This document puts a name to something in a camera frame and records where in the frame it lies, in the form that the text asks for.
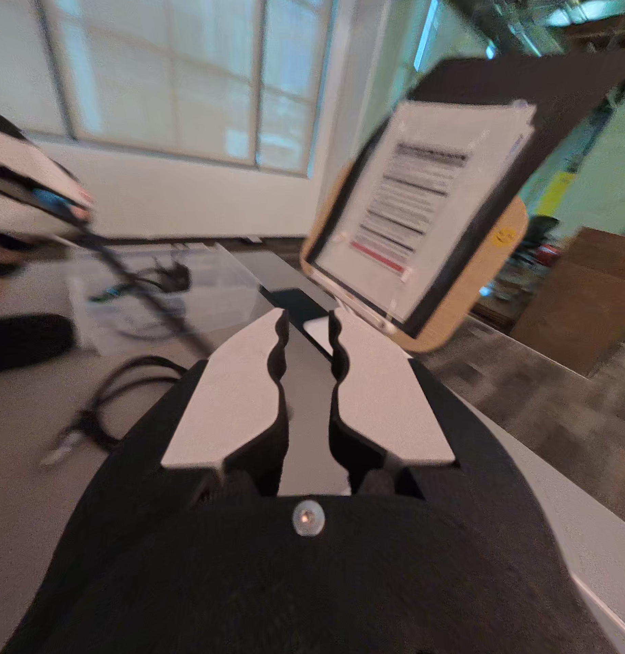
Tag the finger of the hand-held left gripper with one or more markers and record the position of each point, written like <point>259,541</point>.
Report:
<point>16,219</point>
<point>26,161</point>

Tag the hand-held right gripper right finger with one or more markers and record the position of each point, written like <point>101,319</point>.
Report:
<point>389,398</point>

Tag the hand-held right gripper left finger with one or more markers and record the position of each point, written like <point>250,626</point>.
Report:
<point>230,398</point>

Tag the clear plastic compartment bin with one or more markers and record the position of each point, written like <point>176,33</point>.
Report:
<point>225,296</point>

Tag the black padded cushion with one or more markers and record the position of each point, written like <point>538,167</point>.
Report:
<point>26,342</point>

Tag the window with blinds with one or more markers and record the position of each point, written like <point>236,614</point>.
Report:
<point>164,76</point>

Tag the acrylic paper sign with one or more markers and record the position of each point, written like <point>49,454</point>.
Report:
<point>420,204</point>

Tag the brown cardboard box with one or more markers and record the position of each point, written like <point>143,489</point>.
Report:
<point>583,306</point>

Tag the round wooden side table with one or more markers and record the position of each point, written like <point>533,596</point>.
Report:
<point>496,81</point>

